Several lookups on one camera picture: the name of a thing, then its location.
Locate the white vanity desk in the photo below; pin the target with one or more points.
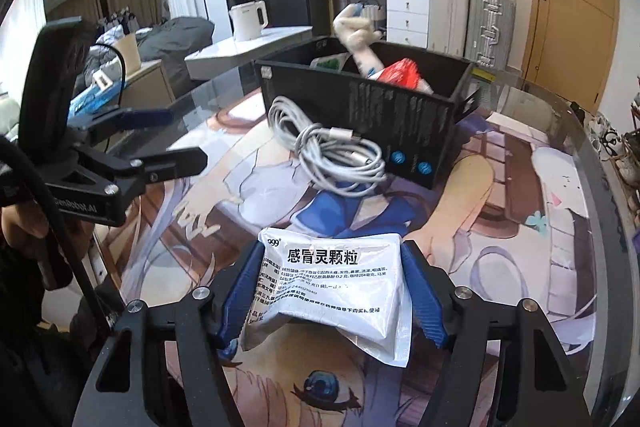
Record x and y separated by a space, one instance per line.
407 7

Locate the printed cartoon desk mat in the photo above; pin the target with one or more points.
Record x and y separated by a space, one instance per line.
500 217

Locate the dark grey duvet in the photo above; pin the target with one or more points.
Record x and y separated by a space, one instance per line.
175 47

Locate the white medicine sachet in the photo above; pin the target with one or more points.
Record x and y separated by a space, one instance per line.
330 287

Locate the white electric kettle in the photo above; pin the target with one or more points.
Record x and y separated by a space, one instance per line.
247 22

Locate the clothes rack with clothes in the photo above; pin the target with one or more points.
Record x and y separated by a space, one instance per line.
117 19

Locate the white plush toy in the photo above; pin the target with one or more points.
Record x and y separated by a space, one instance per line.
357 37

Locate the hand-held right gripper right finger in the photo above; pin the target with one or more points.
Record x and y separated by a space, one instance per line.
425 297

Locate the white side table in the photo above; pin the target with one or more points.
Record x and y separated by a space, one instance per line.
240 54

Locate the black storage box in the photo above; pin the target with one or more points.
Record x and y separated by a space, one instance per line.
400 127

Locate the shoe rack with shoes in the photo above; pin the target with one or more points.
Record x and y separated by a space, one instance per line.
627 157

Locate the tan wooden door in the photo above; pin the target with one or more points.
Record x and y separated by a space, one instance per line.
580 7

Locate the blue box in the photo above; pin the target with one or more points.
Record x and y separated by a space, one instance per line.
97 99

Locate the red and white packet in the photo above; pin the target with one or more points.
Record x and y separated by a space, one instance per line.
400 74

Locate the beige cylinder container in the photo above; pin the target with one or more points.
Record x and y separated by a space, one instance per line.
125 52

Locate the silver suitcase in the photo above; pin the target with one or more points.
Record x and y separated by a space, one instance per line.
492 27

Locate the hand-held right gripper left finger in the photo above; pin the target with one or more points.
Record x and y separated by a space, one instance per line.
240 292

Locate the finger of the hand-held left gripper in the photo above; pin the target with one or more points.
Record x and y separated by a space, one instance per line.
175 164
145 117

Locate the beige wooden cabinet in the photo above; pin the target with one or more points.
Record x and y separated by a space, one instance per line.
150 84

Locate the green and white packet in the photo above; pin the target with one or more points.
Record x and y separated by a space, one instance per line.
330 63

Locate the person's left hand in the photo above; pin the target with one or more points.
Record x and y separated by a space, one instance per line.
22 232

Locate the white suitcase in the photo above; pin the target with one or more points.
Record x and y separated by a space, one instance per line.
449 17

